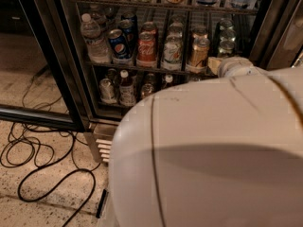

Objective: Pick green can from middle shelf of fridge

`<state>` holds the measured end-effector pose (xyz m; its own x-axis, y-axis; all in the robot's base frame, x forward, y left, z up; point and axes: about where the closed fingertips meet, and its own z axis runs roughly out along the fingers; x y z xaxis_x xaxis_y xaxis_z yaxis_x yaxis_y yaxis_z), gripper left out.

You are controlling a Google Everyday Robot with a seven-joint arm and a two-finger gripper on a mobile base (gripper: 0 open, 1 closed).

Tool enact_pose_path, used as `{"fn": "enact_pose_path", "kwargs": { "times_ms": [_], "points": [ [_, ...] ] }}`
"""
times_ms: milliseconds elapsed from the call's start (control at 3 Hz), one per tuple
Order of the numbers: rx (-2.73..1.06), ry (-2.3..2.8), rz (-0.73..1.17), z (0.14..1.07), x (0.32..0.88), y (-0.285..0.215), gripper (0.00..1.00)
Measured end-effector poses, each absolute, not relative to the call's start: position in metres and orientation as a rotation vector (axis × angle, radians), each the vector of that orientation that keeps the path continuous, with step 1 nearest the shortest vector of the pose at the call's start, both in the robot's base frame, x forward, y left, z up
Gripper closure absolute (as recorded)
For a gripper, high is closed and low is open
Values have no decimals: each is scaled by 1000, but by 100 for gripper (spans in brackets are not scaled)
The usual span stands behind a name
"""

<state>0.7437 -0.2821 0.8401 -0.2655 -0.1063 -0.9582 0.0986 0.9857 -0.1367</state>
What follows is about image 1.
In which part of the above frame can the front clear water bottle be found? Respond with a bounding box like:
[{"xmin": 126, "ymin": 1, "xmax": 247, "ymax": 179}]
[{"xmin": 80, "ymin": 13, "xmax": 111, "ymax": 63}]

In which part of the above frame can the stainless steel fridge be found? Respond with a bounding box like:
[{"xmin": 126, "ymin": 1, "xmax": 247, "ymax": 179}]
[{"xmin": 12, "ymin": 0, "xmax": 303, "ymax": 164}]

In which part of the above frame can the rear red cola can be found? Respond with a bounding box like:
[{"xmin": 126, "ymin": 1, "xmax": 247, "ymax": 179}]
[{"xmin": 141, "ymin": 21, "xmax": 158, "ymax": 35}]

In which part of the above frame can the blue pepsi can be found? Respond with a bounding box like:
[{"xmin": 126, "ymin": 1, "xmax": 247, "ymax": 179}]
[
  {"xmin": 121, "ymin": 11, "xmax": 137, "ymax": 26},
  {"xmin": 108, "ymin": 28, "xmax": 133, "ymax": 65},
  {"xmin": 118, "ymin": 19, "xmax": 136, "ymax": 49}
]

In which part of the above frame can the rear white green can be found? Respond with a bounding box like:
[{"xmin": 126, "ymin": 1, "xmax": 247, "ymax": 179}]
[{"xmin": 168, "ymin": 24, "xmax": 183, "ymax": 38}]

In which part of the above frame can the rear blue pepsi can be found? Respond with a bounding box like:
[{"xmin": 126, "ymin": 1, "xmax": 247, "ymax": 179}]
[{"xmin": 121, "ymin": 11, "xmax": 137, "ymax": 26}]

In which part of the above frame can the middle blue pepsi can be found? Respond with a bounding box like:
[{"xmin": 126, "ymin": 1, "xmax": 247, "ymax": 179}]
[{"xmin": 118, "ymin": 19, "xmax": 136, "ymax": 49}]

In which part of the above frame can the gold soda can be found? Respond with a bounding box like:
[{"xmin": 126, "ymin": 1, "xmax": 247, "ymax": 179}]
[
  {"xmin": 191, "ymin": 26, "xmax": 208, "ymax": 39},
  {"xmin": 186, "ymin": 38, "xmax": 210, "ymax": 73}
]

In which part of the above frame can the black floor cable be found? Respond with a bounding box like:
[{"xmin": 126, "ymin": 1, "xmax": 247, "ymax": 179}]
[{"xmin": 0, "ymin": 67, "xmax": 101, "ymax": 227}]

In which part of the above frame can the rear clear water bottle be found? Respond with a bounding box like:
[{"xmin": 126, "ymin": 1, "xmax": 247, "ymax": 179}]
[{"xmin": 89, "ymin": 4, "xmax": 108, "ymax": 31}]

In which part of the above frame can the green soda can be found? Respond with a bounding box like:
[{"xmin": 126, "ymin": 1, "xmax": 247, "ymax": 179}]
[
  {"xmin": 217, "ymin": 18, "xmax": 234, "ymax": 32},
  {"xmin": 217, "ymin": 41, "xmax": 235, "ymax": 58},
  {"xmin": 219, "ymin": 29, "xmax": 237, "ymax": 42}
]

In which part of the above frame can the brown tea bottle right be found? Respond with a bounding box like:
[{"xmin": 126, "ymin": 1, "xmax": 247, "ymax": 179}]
[{"xmin": 162, "ymin": 75, "xmax": 173, "ymax": 89}]

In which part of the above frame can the silver can bottom shelf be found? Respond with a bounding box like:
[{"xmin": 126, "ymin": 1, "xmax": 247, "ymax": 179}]
[{"xmin": 99, "ymin": 79, "xmax": 116, "ymax": 104}]

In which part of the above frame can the front white green can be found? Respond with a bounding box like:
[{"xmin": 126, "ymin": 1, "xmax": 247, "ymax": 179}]
[{"xmin": 161, "ymin": 36, "xmax": 183, "ymax": 71}]

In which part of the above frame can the white green can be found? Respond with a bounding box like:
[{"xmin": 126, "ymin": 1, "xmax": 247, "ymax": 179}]
[
  {"xmin": 161, "ymin": 36, "xmax": 183, "ymax": 71},
  {"xmin": 168, "ymin": 24, "xmax": 183, "ymax": 38}
]

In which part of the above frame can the brown tea bottle left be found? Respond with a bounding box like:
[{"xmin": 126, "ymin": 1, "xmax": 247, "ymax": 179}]
[{"xmin": 119, "ymin": 70, "xmax": 136, "ymax": 107}]

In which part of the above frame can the red cola can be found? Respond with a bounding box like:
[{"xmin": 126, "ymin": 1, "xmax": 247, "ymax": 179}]
[
  {"xmin": 141, "ymin": 21, "xmax": 158, "ymax": 35},
  {"xmin": 136, "ymin": 32, "xmax": 157, "ymax": 68}
]

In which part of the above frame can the front gold soda can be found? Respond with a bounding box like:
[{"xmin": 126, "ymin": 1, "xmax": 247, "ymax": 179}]
[{"xmin": 186, "ymin": 38, "xmax": 210, "ymax": 73}]

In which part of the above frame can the clear plastic storage bin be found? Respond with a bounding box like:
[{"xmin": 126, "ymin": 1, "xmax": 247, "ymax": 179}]
[{"xmin": 96, "ymin": 189, "xmax": 110, "ymax": 227}]

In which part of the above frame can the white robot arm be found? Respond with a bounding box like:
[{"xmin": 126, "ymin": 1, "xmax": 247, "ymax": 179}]
[{"xmin": 109, "ymin": 68, "xmax": 303, "ymax": 227}]

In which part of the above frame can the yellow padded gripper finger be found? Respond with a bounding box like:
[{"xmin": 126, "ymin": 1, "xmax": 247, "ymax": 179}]
[{"xmin": 207, "ymin": 57, "xmax": 223, "ymax": 75}]

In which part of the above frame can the brown tea bottle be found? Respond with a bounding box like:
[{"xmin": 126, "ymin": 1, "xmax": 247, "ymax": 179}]
[
  {"xmin": 162, "ymin": 75, "xmax": 173, "ymax": 89},
  {"xmin": 119, "ymin": 70, "xmax": 136, "ymax": 107}
]

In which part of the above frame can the open glass fridge door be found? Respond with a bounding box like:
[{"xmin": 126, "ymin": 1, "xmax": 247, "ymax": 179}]
[{"xmin": 0, "ymin": 0, "xmax": 89, "ymax": 131}]

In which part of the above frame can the front red cola can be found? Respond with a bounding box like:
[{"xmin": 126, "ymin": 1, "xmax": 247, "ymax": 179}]
[{"xmin": 136, "ymin": 32, "xmax": 157, "ymax": 68}]

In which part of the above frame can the clear water bottle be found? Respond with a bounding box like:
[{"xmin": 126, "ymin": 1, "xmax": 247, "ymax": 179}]
[
  {"xmin": 80, "ymin": 13, "xmax": 111, "ymax": 63},
  {"xmin": 89, "ymin": 4, "xmax": 108, "ymax": 31}
]

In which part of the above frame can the rear gold soda can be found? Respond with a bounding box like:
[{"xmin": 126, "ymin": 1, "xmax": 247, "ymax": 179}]
[{"xmin": 191, "ymin": 26, "xmax": 208, "ymax": 39}]

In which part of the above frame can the front blue pepsi can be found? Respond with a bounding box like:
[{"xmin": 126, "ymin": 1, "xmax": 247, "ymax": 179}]
[{"xmin": 108, "ymin": 28, "xmax": 133, "ymax": 65}]

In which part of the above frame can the gold can bottom shelf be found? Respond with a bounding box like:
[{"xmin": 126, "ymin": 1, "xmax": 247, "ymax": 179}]
[{"xmin": 140, "ymin": 83, "xmax": 154, "ymax": 99}]

